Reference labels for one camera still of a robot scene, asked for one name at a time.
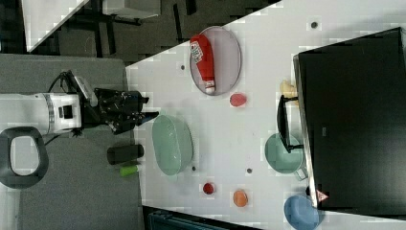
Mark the green plastic strainer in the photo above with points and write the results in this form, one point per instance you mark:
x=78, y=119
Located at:
x=172, y=143

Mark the teal mug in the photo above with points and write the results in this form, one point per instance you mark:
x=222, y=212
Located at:
x=283, y=161

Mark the green marker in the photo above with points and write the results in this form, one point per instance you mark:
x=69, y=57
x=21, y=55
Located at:
x=128, y=170

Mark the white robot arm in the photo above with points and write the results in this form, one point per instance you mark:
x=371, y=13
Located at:
x=37, y=115

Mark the black oven handle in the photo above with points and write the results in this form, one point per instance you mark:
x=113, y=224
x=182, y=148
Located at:
x=283, y=126

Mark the pink round toy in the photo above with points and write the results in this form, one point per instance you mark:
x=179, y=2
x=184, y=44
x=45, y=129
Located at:
x=238, y=99

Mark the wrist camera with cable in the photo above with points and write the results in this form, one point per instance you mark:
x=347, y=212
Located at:
x=71, y=84

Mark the black toaster oven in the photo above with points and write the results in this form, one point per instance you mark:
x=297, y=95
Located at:
x=353, y=112

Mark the black cylinder lower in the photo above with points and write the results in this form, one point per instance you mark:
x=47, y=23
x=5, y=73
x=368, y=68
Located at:
x=122, y=154

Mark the dark red round toy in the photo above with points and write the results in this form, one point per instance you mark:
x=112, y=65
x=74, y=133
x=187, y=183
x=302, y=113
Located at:
x=208, y=188

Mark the orange round toy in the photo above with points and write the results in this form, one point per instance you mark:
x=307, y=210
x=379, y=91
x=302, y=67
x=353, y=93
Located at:
x=240, y=198

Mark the round grey tray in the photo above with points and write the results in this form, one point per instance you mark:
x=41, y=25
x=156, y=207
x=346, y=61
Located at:
x=227, y=61

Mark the red ketchup bottle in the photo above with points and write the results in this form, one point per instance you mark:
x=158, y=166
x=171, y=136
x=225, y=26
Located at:
x=203, y=57

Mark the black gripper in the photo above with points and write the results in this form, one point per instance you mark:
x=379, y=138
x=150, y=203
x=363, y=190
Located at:
x=120, y=110

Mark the yellow toy behind handle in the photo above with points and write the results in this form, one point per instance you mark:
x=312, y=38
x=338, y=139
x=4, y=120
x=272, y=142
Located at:
x=288, y=90

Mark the blue bowl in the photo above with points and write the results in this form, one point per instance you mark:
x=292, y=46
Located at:
x=300, y=213

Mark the white side table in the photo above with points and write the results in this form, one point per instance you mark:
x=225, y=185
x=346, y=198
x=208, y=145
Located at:
x=42, y=17

